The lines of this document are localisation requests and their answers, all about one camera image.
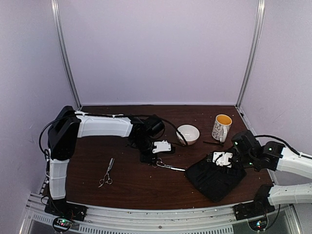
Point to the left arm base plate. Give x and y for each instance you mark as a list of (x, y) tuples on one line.
[(67, 210)]

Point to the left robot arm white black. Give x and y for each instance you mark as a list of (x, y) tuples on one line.
[(71, 127)]

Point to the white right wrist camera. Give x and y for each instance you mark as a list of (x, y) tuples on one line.
[(222, 159)]

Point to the black tool case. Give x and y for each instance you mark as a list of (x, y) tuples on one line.
[(214, 182)]

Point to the right aluminium frame post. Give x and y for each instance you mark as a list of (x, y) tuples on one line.
[(259, 19)]

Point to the white mug yellow inside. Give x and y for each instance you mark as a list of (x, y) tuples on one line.
[(221, 127)]

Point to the black hair clip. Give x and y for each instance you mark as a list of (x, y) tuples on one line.
[(214, 143)]

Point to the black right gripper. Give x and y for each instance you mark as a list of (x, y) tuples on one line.
[(224, 170)]

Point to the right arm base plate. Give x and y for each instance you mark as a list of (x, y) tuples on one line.
[(251, 209)]

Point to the aluminium frame post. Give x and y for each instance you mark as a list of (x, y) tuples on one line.
[(259, 19), (64, 54)]

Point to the left aluminium frame post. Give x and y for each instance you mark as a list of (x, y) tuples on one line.
[(64, 54)]

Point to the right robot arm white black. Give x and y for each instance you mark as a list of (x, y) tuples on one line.
[(275, 155)]

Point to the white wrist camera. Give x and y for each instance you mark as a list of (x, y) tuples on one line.
[(222, 159), (163, 147)]

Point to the silver straight hair scissors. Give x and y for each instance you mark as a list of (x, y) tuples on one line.
[(161, 164)]

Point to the white ceramic bowl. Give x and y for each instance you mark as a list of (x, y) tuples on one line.
[(190, 133)]

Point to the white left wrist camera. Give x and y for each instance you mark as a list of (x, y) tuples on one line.
[(163, 147)]

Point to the front aluminium rail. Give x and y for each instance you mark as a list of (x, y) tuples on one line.
[(104, 220)]

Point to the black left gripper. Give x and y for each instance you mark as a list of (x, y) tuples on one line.
[(146, 159)]

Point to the silver thinning scissors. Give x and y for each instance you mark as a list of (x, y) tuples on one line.
[(107, 179)]

